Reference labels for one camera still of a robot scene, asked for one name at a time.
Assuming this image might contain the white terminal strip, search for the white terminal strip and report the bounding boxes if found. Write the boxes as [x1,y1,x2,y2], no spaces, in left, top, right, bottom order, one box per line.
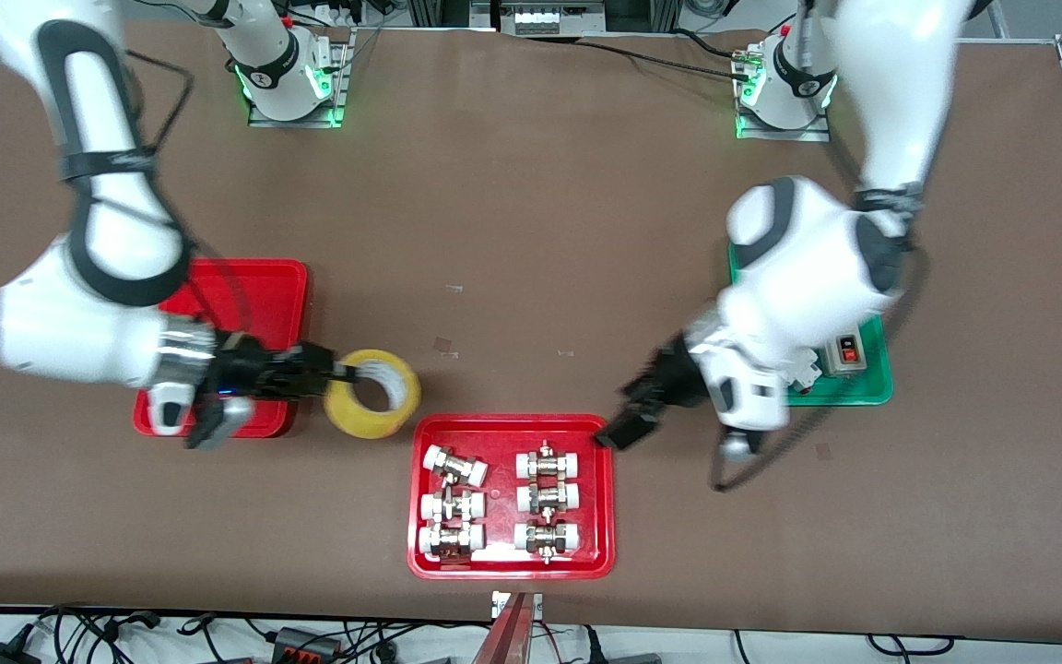
[499,0,608,36]

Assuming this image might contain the red tray holding fittings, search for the red tray holding fittings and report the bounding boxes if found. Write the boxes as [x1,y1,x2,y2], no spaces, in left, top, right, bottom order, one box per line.
[407,414,616,580]

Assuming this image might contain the white metal pipe fitting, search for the white metal pipe fitting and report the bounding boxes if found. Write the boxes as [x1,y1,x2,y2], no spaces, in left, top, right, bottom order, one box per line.
[515,441,584,480]
[418,523,486,562]
[423,445,489,487]
[513,518,582,563]
[419,489,486,524]
[516,480,582,516]

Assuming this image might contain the yellow tape roll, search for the yellow tape roll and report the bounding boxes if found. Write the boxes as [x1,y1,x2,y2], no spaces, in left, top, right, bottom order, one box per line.
[323,349,422,440]

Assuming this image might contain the black cable on table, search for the black cable on table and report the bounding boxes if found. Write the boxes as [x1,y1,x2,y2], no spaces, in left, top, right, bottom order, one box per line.
[577,30,758,80]

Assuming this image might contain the black orange power adapter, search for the black orange power adapter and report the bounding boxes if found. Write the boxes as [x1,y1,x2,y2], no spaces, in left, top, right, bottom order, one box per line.
[271,626,344,661]

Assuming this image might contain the green plastic tray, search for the green plastic tray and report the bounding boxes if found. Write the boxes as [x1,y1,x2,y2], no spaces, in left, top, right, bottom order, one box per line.
[728,238,894,407]

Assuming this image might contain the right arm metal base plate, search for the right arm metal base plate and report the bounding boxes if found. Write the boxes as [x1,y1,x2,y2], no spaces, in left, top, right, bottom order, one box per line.
[248,28,353,128]

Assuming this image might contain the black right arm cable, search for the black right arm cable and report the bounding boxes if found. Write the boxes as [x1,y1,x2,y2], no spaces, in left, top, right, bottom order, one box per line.
[121,51,252,335]

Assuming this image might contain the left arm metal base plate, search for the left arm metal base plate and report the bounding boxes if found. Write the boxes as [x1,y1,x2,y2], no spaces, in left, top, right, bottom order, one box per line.
[736,46,832,142]

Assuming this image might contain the empty red plastic tray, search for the empty red plastic tray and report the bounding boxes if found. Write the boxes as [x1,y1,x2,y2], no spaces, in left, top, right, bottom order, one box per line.
[133,258,309,438]

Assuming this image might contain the grey push-button switch box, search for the grey push-button switch box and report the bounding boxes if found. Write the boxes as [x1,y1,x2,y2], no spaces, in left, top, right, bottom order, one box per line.
[819,323,867,375]

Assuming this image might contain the red metal profile bar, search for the red metal profile bar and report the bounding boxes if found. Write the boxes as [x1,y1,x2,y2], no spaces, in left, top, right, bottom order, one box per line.
[471,590,544,664]

